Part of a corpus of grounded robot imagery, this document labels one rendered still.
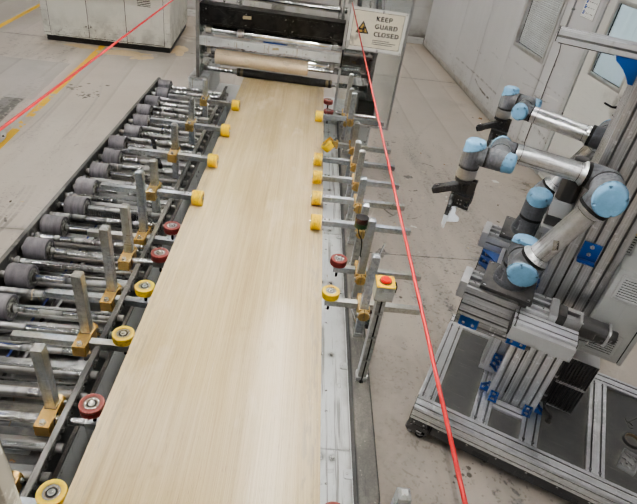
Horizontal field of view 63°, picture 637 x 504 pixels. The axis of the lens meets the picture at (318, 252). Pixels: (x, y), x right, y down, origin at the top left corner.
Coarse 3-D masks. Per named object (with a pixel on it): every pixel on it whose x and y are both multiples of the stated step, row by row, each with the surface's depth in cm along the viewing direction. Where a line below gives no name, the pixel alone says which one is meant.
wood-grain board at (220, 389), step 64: (256, 128) 366; (320, 128) 381; (256, 192) 292; (192, 256) 237; (256, 256) 243; (320, 256) 250; (192, 320) 204; (256, 320) 208; (320, 320) 213; (128, 384) 175; (192, 384) 179; (256, 384) 182; (320, 384) 186; (128, 448) 156; (192, 448) 159; (256, 448) 162
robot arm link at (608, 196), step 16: (608, 176) 183; (592, 192) 183; (608, 192) 177; (624, 192) 176; (576, 208) 189; (592, 208) 182; (608, 208) 179; (624, 208) 178; (560, 224) 193; (576, 224) 189; (592, 224) 188; (544, 240) 198; (560, 240) 194; (512, 256) 210; (528, 256) 201; (544, 256) 199; (512, 272) 204; (528, 272) 202
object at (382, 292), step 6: (378, 276) 189; (390, 276) 190; (378, 282) 186; (372, 288) 193; (378, 288) 185; (384, 288) 185; (390, 288) 185; (378, 294) 187; (384, 294) 187; (390, 294) 187; (378, 300) 188; (384, 300) 188; (390, 300) 188
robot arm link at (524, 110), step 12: (516, 108) 239; (528, 108) 239; (540, 108) 239; (528, 120) 241; (540, 120) 237; (552, 120) 235; (564, 120) 233; (564, 132) 234; (576, 132) 231; (588, 132) 228; (600, 132) 227; (588, 144) 231
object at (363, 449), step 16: (352, 288) 265; (352, 320) 245; (352, 336) 237; (352, 352) 228; (352, 368) 221; (368, 368) 222; (352, 384) 214; (368, 384) 215; (352, 400) 208; (368, 400) 208; (352, 416) 203; (368, 416) 202; (352, 432) 199; (368, 432) 196; (352, 448) 195; (368, 448) 190; (352, 464) 191; (368, 464) 185; (368, 480) 180; (368, 496) 175
